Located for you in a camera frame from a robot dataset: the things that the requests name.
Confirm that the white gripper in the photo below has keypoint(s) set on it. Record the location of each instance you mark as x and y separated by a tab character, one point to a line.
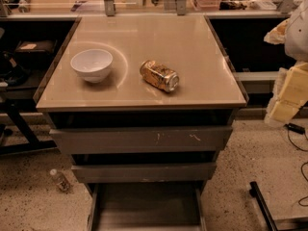
297	38

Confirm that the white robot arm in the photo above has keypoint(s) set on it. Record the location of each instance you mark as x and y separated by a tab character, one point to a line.
296	43

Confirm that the white ceramic bowl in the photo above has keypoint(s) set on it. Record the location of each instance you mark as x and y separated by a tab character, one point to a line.
92	65

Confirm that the clear plastic bottle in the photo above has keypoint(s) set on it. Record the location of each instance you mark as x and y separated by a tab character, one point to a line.
60	180

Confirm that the black case with label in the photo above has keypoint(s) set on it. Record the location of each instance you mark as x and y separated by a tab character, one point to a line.
35	54

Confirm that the grey open bottom drawer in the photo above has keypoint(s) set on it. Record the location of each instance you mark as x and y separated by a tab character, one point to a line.
170	206

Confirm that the grey top drawer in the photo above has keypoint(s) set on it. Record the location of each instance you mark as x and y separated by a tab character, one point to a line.
141	139

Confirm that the grey middle drawer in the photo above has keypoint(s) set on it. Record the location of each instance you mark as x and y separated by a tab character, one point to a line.
144	173

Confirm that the grey drawer cabinet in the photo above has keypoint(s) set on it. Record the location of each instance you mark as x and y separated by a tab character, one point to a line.
208	93

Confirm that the black metal bar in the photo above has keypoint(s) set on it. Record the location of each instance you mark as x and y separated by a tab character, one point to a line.
256	193

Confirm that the black power adapter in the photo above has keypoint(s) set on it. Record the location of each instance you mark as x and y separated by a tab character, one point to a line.
295	128

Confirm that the black metal frame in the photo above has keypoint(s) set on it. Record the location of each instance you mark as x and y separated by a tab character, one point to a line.
15	101

